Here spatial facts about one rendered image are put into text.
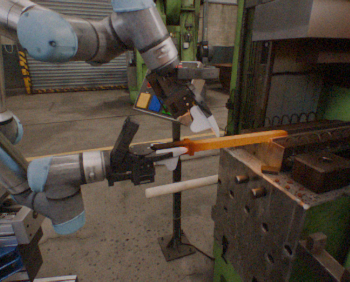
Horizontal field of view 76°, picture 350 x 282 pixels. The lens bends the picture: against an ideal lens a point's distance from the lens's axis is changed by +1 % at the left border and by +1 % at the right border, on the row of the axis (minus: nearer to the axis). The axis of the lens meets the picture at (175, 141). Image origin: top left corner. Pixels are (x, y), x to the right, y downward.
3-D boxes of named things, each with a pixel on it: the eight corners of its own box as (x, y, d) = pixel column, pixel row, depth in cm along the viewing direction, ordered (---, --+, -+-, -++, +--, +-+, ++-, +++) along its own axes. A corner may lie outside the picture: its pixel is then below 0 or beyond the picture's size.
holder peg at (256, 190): (253, 201, 62) (255, 192, 61) (248, 195, 64) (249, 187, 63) (266, 197, 63) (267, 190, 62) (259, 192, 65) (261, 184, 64)
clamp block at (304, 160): (316, 195, 54) (323, 171, 52) (289, 178, 62) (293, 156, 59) (350, 185, 58) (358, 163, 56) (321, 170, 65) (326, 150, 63)
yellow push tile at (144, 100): (145, 108, 111) (150, 94, 111) (136, 106, 117) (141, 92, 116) (148, 109, 113) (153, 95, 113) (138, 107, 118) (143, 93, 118)
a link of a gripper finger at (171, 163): (187, 164, 61) (153, 169, 59) (187, 144, 59) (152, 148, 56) (190, 170, 58) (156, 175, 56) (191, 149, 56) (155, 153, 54)
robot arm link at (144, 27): (115, 0, 48) (148, -23, 44) (142, 49, 53) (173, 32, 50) (98, 5, 42) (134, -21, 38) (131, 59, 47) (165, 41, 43)
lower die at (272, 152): (279, 171, 65) (285, 144, 62) (239, 146, 82) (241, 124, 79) (374, 151, 78) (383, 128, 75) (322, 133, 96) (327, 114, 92)
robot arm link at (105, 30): (54, 33, 45) (93, 4, 40) (91, 37, 55) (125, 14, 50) (73, 71, 47) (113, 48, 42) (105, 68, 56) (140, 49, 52)
